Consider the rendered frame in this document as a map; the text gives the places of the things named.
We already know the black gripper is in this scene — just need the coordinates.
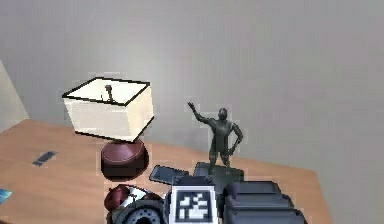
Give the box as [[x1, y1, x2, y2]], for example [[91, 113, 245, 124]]
[[111, 198, 170, 224]]

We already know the black cellphone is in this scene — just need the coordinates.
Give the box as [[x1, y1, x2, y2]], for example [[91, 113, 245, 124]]
[[148, 164, 190, 186]]

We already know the dark red round object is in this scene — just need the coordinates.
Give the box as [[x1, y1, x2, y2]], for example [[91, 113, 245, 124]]
[[103, 184, 164, 212]]

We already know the wooden table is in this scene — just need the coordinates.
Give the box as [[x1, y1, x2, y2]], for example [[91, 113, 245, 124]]
[[0, 118, 334, 224]]

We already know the white shade table lamp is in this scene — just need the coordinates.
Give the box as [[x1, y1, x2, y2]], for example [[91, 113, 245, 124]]
[[61, 76, 155, 183]]

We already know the dark grey human statue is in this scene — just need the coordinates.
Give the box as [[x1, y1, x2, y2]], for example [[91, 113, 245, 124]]
[[186, 101, 246, 188]]

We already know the light blue flat object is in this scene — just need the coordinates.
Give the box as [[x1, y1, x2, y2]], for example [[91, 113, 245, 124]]
[[0, 188, 14, 205]]

